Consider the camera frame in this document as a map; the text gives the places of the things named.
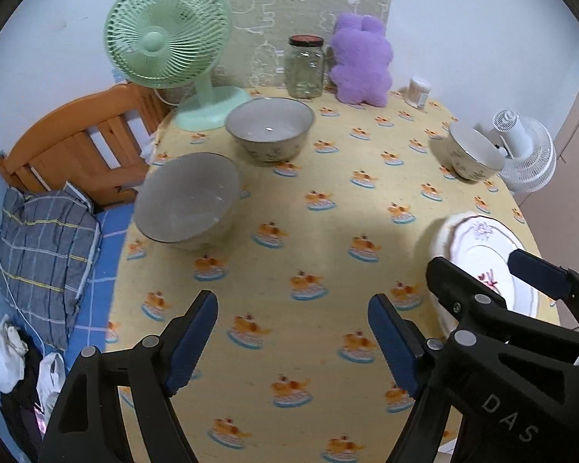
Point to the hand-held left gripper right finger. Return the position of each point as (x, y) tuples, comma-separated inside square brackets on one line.
[(393, 342)]

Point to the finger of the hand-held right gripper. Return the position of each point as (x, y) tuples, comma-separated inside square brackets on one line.
[(463, 294), (540, 275)]

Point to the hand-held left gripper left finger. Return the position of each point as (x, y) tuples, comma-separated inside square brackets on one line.
[(190, 342)]

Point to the white plate with red mark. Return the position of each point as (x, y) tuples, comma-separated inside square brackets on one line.
[(482, 251)]

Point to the large floral plate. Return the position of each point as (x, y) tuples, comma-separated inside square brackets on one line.
[(439, 241)]

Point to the large floral ceramic bowl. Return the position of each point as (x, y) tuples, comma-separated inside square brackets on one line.
[(183, 197)]

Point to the white clip fan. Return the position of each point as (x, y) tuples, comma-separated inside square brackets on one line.
[(530, 164)]

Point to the blue checked bedsheet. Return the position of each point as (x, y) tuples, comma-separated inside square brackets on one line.
[(101, 260)]

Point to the yellow printed tablecloth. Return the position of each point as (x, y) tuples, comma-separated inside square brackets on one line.
[(318, 231)]

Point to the white plastic bag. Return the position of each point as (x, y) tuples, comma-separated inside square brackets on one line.
[(50, 381)]

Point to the grey plaid pillow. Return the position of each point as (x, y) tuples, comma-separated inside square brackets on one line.
[(38, 251)]

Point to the crumpled white clothes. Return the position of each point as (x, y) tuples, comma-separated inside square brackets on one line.
[(5, 352)]

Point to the cotton swab container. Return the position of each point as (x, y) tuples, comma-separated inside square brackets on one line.
[(419, 91)]

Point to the wooden bed headboard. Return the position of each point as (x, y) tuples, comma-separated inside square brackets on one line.
[(62, 135)]

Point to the purple plush toy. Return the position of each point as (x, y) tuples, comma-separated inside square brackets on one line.
[(362, 62)]

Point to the glass jar with dark lid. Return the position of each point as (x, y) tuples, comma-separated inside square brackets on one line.
[(304, 72)]

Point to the green desk fan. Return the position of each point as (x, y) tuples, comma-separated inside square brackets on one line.
[(164, 33)]

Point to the green patterned board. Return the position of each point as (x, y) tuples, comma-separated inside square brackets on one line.
[(275, 14)]

